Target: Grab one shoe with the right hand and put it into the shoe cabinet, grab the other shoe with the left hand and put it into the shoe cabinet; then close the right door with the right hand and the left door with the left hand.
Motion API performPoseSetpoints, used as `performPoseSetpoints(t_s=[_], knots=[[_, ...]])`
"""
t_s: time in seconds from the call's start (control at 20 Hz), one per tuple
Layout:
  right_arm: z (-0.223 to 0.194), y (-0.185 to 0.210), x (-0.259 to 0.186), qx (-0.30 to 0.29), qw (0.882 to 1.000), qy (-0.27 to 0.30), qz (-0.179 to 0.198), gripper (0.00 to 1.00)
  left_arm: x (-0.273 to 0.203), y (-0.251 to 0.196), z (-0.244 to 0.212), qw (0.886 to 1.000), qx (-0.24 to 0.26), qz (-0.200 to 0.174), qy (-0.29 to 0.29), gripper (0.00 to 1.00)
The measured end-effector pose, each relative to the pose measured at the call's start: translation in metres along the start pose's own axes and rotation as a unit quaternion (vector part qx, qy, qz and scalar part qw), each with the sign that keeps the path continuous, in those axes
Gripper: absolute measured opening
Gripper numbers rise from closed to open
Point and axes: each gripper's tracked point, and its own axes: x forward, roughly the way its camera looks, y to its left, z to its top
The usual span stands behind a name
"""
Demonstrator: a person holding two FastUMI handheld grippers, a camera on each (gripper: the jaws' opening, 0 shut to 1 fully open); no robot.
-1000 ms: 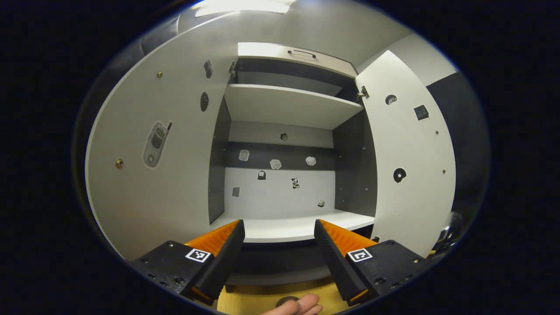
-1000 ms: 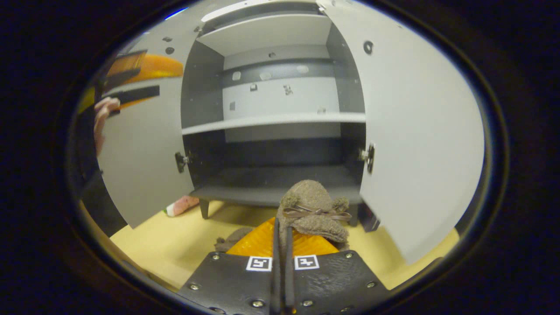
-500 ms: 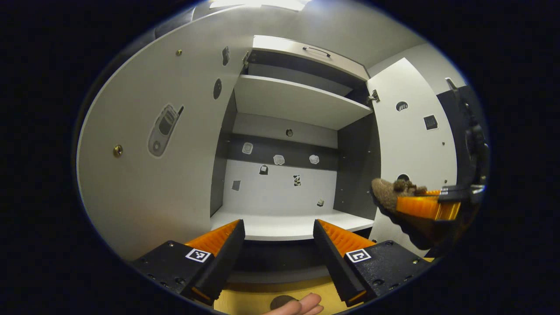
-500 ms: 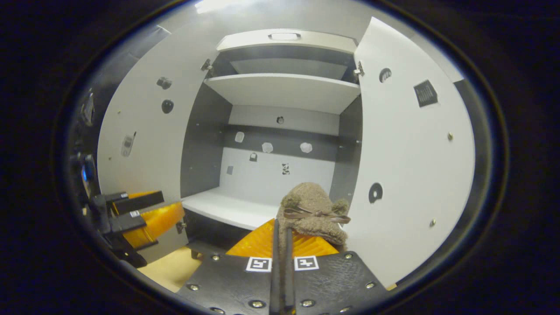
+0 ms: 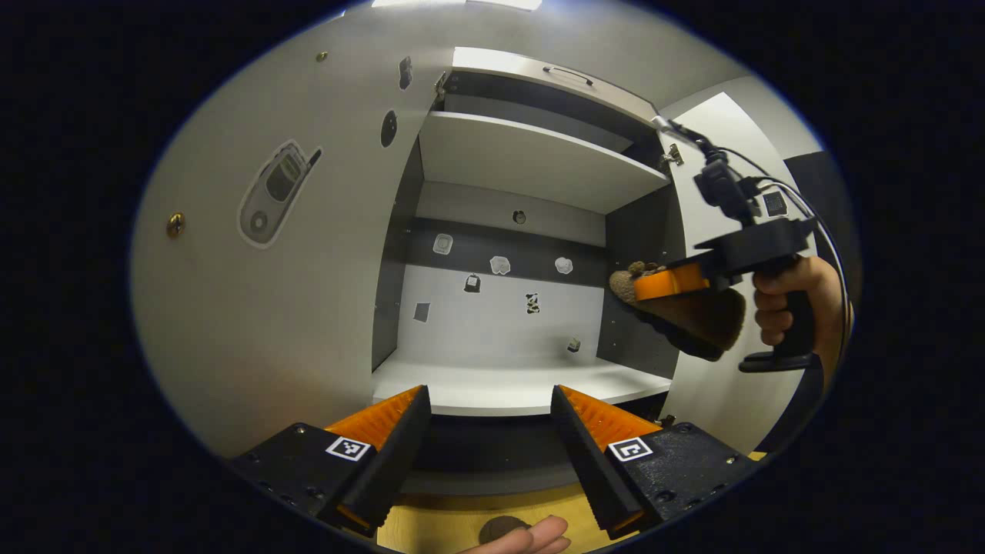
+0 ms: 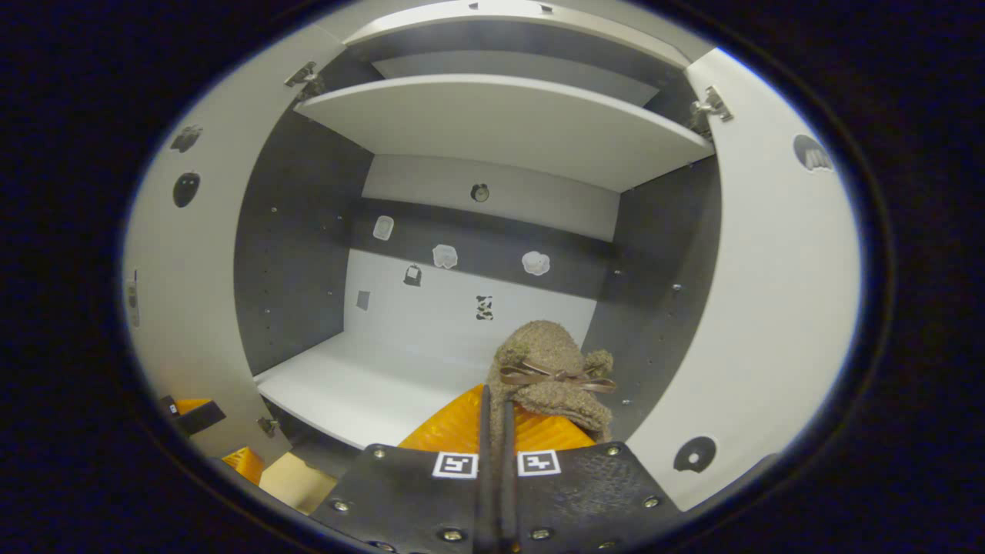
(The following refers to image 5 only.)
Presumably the white shoe cabinet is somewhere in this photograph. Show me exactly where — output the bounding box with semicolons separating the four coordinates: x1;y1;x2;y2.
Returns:
131;0;828;497

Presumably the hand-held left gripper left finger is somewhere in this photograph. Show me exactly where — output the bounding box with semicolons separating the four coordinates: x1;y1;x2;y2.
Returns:
229;385;433;538

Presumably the black drawer handle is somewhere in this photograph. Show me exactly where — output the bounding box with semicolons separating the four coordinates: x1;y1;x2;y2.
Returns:
543;65;595;87

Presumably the white cabinet door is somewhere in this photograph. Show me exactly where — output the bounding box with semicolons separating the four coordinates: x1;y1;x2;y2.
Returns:
131;4;462;461
658;92;828;455

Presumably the black backdrop cloth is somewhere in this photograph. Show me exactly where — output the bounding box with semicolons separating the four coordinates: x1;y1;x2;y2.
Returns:
758;150;861;455

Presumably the brown fuzzy shoe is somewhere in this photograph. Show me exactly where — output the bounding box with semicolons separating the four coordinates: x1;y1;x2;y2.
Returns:
609;260;747;362
479;516;533;546

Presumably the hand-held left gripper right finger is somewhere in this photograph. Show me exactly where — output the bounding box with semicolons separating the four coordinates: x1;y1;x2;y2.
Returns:
550;385;763;539

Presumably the ceiling light panel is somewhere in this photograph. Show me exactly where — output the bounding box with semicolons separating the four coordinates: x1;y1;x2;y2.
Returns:
372;0;543;12

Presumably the beige cabinet drawer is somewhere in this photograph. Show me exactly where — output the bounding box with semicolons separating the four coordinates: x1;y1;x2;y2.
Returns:
452;46;663;124

